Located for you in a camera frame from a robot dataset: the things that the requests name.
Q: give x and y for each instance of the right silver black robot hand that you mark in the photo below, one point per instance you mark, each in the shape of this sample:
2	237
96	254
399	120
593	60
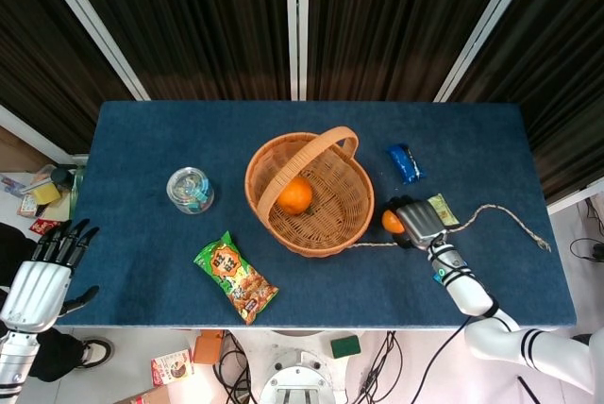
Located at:
422	220

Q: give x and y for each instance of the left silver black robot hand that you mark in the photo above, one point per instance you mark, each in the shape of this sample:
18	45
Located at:
35	286

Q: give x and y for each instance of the small orange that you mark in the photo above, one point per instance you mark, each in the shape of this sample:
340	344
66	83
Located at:
390	222

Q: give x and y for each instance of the large orange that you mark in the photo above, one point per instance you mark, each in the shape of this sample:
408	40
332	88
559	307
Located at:
295	195

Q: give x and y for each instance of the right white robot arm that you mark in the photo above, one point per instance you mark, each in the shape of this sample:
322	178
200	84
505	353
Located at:
500	328

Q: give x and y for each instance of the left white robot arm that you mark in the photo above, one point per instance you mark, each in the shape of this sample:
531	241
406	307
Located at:
16	357

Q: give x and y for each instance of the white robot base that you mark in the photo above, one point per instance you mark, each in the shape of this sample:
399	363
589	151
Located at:
297	371

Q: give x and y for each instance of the yellow green candy packet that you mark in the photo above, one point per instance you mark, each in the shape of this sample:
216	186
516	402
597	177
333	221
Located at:
446	210

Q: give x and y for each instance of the person in black clothes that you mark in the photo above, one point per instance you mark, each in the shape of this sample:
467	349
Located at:
14	248

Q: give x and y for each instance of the blue snack packet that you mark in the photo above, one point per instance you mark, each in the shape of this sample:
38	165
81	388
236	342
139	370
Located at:
406	163

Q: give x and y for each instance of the red snack packet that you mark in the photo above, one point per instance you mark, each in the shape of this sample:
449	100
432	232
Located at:
43	225

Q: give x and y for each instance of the black white sneaker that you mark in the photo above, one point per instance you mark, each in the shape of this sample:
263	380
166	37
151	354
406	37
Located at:
96	352

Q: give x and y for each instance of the yellow sponge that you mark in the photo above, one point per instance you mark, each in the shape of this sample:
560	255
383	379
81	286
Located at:
46	192

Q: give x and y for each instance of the clear plastic storage bin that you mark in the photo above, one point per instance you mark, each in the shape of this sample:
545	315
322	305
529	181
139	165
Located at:
71	191

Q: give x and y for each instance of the black cup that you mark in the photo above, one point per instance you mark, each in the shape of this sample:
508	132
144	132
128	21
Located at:
60	176

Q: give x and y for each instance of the green sponge block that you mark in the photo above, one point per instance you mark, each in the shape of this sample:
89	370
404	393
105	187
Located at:
345	346

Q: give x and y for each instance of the red white carton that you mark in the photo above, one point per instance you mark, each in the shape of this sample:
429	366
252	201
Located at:
172	368

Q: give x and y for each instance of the brown cardboard box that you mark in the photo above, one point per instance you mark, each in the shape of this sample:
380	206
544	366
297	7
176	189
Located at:
151	397

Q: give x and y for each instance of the clear jar with clips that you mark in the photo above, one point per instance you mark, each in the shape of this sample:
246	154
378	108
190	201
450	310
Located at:
189	190

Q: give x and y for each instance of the orange box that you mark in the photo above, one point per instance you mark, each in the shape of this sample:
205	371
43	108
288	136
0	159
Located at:
207	347

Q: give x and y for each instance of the green snack bag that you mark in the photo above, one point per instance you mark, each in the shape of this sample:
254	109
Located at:
236	276

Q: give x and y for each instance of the blue felt table cloth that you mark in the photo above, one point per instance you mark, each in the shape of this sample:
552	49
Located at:
165	139

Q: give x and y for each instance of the black chair base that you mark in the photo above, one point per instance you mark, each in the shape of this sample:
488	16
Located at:
582	338

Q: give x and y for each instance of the white partition frame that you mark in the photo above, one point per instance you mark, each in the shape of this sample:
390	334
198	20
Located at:
94	31
297	21
481	31

